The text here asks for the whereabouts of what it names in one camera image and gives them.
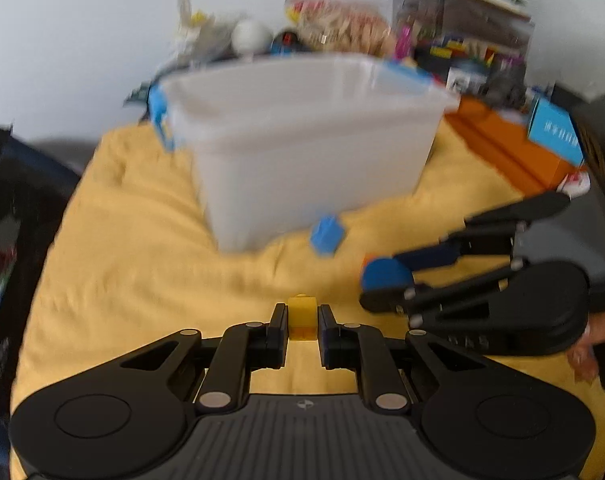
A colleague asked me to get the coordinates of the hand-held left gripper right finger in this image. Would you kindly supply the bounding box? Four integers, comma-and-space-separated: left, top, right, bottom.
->
317, 303, 488, 415

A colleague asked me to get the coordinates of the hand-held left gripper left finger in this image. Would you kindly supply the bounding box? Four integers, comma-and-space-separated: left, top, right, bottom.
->
120, 303, 289, 415

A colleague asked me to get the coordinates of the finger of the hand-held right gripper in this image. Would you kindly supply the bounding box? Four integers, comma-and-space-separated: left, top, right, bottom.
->
359, 258, 529, 329
393, 191, 572, 274

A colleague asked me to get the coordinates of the small yellow building brick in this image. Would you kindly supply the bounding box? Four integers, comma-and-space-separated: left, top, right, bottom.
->
287, 295, 317, 341

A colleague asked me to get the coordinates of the blue round disc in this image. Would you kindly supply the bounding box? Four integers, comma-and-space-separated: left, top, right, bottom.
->
361, 257, 415, 294

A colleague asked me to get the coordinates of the white plastic storage bin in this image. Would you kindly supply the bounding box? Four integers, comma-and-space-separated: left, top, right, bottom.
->
149, 51, 462, 254

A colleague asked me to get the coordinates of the person's right hand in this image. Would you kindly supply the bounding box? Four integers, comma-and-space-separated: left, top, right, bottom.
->
567, 306, 605, 385

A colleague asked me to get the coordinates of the dark blue building brick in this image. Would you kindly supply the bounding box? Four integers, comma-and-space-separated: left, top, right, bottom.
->
309, 214, 348, 257

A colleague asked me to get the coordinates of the orange cardboard box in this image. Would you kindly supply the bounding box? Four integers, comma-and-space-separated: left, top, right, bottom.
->
444, 95, 589, 197

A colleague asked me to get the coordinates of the blue card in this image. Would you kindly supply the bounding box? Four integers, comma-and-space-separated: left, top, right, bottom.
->
527, 96, 587, 168

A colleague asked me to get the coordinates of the yellow blanket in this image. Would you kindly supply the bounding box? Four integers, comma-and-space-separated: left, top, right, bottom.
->
10, 119, 603, 480

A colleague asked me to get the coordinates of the pink toy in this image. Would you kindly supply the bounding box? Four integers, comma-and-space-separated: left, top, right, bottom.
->
394, 24, 414, 59

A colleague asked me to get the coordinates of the clear snack bag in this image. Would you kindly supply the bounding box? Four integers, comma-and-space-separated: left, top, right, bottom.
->
284, 0, 399, 57

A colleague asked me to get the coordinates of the black red blue toy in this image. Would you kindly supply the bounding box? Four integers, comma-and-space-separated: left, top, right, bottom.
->
269, 30, 309, 57

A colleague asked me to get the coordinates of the dark bag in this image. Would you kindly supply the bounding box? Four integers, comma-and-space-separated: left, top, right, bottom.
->
0, 121, 84, 480

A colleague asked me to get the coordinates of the white ball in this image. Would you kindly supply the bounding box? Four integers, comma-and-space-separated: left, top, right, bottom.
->
230, 19, 274, 57

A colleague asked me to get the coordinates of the crinkled clear plastic bag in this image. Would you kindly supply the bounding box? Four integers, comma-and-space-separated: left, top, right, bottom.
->
171, 0, 234, 62

